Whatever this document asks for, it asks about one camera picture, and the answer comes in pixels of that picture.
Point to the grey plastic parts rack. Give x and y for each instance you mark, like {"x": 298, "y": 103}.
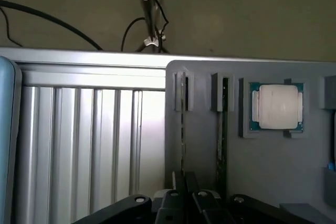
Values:
{"x": 199, "y": 142}

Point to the blue disk carrier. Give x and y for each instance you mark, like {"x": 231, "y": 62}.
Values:
{"x": 331, "y": 166}

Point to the silver CPU chip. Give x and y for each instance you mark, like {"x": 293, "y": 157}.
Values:
{"x": 278, "y": 106}

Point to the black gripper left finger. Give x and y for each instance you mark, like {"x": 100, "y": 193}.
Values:
{"x": 170, "y": 208}

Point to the silver stand pole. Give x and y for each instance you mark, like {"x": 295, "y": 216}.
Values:
{"x": 147, "y": 3}

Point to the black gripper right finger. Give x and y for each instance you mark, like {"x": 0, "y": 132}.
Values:
{"x": 210, "y": 211}

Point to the pale blue rounded panel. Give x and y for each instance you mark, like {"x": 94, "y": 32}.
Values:
{"x": 6, "y": 129}

